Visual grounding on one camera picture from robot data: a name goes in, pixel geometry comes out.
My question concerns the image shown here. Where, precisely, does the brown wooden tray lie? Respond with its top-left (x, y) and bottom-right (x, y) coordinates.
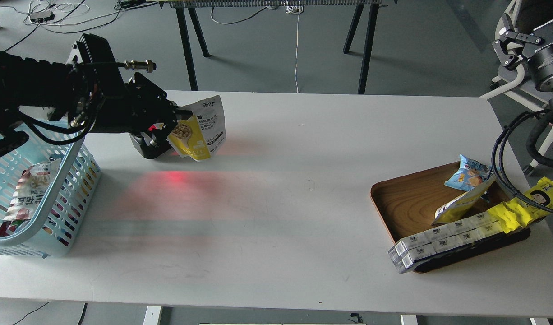
top-left (370, 161), bottom-right (531, 273)

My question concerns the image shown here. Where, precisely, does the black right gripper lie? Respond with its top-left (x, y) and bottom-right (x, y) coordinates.
top-left (492, 20), bottom-right (553, 92)

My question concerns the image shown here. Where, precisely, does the blue snack bag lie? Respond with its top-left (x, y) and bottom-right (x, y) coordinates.
top-left (444, 154), bottom-right (493, 192)

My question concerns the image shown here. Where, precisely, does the yellow white snack pouch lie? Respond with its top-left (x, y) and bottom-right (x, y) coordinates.
top-left (431, 176), bottom-right (497, 225)

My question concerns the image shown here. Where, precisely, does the black power adapter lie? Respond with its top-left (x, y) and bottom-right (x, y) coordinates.
top-left (28, 10), bottom-right (55, 24)

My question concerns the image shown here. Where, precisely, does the red white snack bag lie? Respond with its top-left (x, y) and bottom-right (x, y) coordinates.
top-left (0, 158), bottom-right (61, 237)

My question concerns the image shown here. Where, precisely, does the yellow nut snack pouch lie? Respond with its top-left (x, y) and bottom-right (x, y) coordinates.
top-left (168, 95), bottom-right (226, 161)

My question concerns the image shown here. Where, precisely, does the white hanging cable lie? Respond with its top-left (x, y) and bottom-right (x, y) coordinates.
top-left (286, 4), bottom-right (304, 93)

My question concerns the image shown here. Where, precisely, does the black trestle table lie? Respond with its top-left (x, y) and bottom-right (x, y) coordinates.
top-left (160, 5), bottom-right (385, 94)

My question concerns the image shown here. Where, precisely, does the light blue plastic basket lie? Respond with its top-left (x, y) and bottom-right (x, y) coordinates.
top-left (0, 124), bottom-right (101, 258)

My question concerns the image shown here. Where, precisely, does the long silver snack box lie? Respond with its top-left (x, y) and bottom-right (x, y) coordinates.
top-left (388, 212), bottom-right (499, 257)
top-left (389, 223), bottom-right (503, 274)

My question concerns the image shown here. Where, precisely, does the yellow cartoon face snack bag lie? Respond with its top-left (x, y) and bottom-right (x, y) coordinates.
top-left (486, 177), bottom-right (553, 234)

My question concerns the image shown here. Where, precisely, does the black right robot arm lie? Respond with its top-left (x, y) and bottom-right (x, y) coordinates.
top-left (491, 14), bottom-right (553, 214)

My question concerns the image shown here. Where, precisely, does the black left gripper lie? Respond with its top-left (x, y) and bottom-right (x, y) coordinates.
top-left (103, 72), bottom-right (194, 147)

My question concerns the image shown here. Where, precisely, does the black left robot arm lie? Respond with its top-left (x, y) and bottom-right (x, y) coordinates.
top-left (0, 33), bottom-right (192, 159)

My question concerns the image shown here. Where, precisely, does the black barcode scanner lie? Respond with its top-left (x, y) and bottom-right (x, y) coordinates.
top-left (129, 131), bottom-right (171, 160)

